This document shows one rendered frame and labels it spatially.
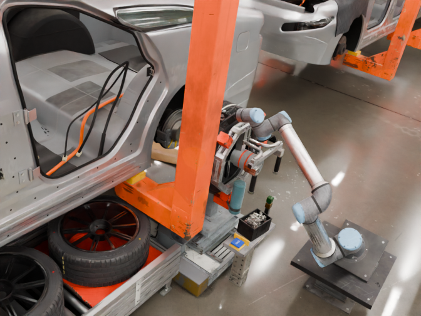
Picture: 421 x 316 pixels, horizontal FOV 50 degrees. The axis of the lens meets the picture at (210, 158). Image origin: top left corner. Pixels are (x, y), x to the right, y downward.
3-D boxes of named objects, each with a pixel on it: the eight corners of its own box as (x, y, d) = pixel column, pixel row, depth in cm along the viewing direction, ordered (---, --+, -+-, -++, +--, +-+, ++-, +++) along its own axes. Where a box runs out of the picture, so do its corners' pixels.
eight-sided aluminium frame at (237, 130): (248, 170, 360) (261, 110, 331) (255, 174, 357) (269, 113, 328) (207, 200, 321) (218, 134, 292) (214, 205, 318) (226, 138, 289)
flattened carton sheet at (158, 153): (140, 138, 490) (140, 135, 489) (187, 152, 480) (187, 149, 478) (126, 151, 466) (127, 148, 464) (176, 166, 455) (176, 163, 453)
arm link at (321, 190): (340, 200, 256) (284, 106, 280) (321, 211, 257) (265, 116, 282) (340, 204, 266) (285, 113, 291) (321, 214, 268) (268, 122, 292)
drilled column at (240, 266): (235, 272, 346) (245, 231, 323) (246, 279, 341) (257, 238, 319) (228, 279, 338) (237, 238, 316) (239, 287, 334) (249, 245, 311)
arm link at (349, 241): (366, 247, 311) (366, 242, 295) (344, 259, 313) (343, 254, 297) (354, 228, 318) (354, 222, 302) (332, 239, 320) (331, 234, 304)
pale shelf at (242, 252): (255, 216, 339) (256, 213, 337) (275, 227, 331) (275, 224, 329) (222, 245, 308) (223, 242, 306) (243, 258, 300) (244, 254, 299)
